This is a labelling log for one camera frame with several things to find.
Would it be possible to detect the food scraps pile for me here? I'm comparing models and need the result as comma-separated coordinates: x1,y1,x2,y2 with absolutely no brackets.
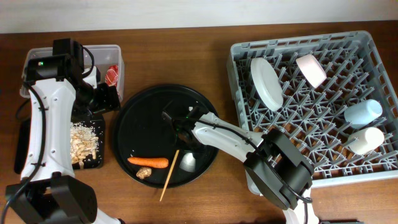
70,123,99,169

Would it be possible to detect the clear plastic waste bin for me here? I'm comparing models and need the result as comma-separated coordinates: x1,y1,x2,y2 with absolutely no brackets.
22,45,124,102

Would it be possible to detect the cream plastic cup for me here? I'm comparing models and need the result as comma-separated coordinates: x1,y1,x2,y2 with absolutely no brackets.
348,127,384,155

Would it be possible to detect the black rectangular tray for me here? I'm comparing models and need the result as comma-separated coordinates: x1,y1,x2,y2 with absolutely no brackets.
14,115,106,174

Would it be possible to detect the blue plastic cup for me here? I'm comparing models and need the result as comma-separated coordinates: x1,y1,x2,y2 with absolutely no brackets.
344,100,383,129

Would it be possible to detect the pink bowl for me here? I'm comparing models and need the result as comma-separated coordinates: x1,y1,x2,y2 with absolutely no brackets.
296,54,326,88

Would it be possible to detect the round black serving tray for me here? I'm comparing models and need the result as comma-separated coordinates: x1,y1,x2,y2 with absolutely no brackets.
112,84,218,189

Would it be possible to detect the grey dishwasher rack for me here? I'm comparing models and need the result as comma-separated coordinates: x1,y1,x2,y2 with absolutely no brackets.
226,30,397,187

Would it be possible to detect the ginger root piece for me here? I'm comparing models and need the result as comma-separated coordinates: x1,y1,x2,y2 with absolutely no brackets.
136,167,152,180

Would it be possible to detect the orange carrot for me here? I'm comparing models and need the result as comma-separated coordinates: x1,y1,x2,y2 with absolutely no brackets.
127,157,169,169

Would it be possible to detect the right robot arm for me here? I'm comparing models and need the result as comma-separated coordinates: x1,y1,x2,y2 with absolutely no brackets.
162,106,320,223

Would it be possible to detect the wooden chopstick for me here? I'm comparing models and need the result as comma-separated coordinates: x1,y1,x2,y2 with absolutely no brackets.
159,149,180,202

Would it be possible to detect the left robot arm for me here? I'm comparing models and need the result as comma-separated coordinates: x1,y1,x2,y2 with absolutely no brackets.
1,39,122,223

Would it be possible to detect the red snack wrapper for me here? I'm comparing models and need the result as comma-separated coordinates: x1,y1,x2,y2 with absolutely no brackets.
105,65,119,86

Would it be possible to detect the white plastic fork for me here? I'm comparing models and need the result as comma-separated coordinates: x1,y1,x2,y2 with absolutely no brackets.
179,152,196,172

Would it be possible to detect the grey plate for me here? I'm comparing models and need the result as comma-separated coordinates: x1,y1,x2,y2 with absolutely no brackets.
251,58,284,111

